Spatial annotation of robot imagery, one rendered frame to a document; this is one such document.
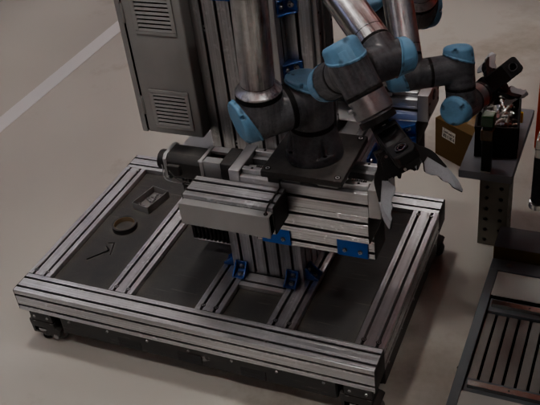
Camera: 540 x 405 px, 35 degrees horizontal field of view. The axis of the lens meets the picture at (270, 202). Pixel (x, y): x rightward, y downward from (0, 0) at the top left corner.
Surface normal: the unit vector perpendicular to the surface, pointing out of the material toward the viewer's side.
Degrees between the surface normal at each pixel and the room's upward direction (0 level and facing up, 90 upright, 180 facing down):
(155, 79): 90
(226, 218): 90
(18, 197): 0
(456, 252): 0
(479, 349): 0
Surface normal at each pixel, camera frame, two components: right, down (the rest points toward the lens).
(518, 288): -0.11, -0.80
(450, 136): -0.81, 0.41
